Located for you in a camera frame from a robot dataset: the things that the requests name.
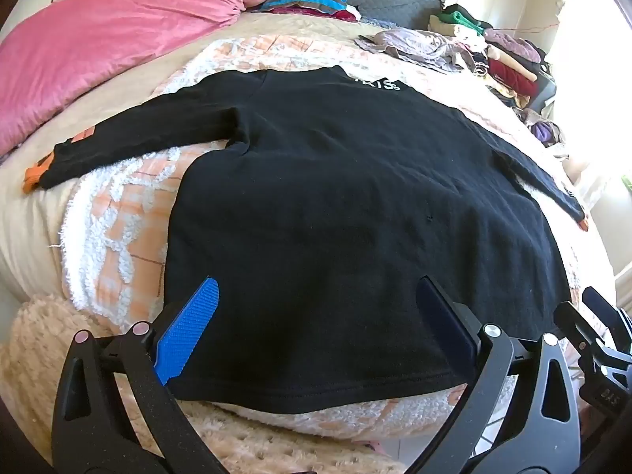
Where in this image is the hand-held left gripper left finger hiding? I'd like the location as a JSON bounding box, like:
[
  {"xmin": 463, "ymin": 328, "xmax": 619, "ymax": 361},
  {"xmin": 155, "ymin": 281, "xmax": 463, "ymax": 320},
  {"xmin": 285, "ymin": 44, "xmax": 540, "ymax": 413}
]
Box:
[{"xmin": 51, "ymin": 276, "xmax": 228, "ymax": 474}]

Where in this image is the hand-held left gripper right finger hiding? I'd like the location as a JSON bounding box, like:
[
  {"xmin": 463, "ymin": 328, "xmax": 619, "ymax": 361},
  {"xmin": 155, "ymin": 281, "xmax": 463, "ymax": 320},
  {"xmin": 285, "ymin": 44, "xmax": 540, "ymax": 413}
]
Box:
[{"xmin": 416, "ymin": 275, "xmax": 583, "ymax": 474}]

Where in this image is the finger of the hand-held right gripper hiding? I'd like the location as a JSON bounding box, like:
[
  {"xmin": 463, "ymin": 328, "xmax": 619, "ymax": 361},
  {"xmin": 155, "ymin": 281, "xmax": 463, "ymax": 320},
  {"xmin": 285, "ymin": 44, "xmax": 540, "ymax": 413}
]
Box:
[
  {"xmin": 553, "ymin": 300, "xmax": 606, "ymax": 371},
  {"xmin": 581, "ymin": 285, "xmax": 632, "ymax": 356}
]

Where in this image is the black long-sleeve sweatshirt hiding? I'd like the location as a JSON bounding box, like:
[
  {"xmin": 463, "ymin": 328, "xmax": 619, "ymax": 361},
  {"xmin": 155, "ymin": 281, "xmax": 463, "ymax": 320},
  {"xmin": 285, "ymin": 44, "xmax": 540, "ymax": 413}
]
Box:
[{"xmin": 23, "ymin": 65, "xmax": 591, "ymax": 414}]

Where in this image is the bag with purple clothes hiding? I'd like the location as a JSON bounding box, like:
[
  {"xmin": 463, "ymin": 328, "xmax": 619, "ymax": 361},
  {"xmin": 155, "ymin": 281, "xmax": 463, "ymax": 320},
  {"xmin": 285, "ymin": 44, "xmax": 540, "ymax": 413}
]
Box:
[{"xmin": 516, "ymin": 106, "xmax": 568, "ymax": 151}]

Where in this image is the pile of mixed clothes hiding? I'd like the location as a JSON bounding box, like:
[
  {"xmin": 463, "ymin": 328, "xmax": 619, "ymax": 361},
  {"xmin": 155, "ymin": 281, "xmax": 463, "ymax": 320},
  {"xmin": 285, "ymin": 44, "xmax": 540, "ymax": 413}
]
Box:
[{"xmin": 427, "ymin": 4, "xmax": 559, "ymax": 109}]

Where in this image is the stack of striped folded clothes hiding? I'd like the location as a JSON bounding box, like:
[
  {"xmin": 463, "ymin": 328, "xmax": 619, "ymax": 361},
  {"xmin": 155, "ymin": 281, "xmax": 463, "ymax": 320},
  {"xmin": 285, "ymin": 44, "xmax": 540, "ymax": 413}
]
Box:
[{"xmin": 249, "ymin": 0, "xmax": 363, "ymax": 23}]

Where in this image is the peach and white tufted blanket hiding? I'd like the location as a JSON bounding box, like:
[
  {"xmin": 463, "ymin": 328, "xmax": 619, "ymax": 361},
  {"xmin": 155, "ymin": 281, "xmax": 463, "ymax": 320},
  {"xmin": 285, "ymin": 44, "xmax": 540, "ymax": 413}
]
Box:
[{"xmin": 47, "ymin": 34, "xmax": 615, "ymax": 442}]

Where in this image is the fuzzy beige blanket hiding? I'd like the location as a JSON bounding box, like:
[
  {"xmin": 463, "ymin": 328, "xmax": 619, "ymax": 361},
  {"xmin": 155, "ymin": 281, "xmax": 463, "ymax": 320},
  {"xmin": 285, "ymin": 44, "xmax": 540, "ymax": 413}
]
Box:
[{"xmin": 0, "ymin": 293, "xmax": 406, "ymax": 474}]

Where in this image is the white curtain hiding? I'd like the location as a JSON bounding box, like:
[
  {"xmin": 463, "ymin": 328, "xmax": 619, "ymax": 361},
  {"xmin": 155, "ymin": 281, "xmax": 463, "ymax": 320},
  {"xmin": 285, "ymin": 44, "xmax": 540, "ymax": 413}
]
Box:
[{"xmin": 548, "ymin": 0, "xmax": 632, "ymax": 258}]

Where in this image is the lavender crumpled garment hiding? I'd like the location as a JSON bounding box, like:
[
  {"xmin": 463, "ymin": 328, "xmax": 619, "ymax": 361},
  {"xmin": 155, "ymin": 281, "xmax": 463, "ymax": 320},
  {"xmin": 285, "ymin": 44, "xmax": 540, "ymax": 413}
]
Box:
[{"xmin": 355, "ymin": 28, "xmax": 475, "ymax": 72}]

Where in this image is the pink blanket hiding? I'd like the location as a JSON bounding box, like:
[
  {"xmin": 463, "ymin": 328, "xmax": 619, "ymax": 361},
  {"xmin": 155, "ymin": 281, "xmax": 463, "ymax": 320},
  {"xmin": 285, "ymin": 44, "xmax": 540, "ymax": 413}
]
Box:
[{"xmin": 0, "ymin": 0, "xmax": 277, "ymax": 156}]

